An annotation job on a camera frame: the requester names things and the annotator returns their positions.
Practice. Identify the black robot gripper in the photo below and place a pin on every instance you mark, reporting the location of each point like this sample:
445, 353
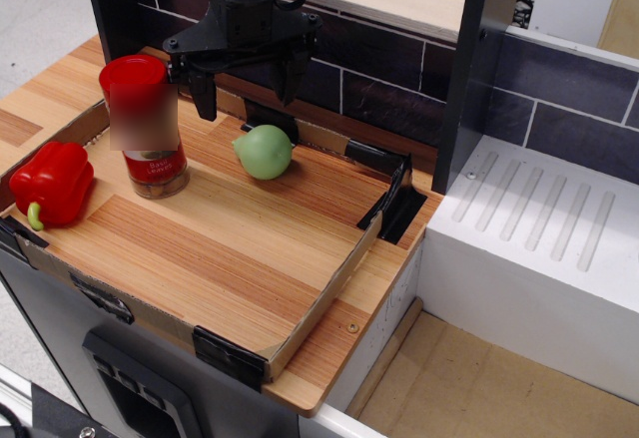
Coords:
238, 33

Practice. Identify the red-capped basil spice bottle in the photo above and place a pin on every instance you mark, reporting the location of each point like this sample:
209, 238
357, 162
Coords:
142, 107

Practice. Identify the cardboard fence with black tape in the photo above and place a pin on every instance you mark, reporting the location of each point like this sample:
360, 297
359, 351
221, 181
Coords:
263, 274

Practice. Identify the green onion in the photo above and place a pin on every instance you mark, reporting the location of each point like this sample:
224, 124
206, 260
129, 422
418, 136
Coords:
265, 152

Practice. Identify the red bell pepper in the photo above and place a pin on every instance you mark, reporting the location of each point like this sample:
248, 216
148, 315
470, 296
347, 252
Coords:
51, 187

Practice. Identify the white sink drainboard unit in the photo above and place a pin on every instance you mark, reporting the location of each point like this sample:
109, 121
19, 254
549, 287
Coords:
535, 246

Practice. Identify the black equipment corner with screw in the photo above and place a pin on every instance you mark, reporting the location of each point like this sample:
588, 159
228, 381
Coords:
38, 413

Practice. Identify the dark grey vertical post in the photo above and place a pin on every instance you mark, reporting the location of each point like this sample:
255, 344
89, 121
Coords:
482, 29

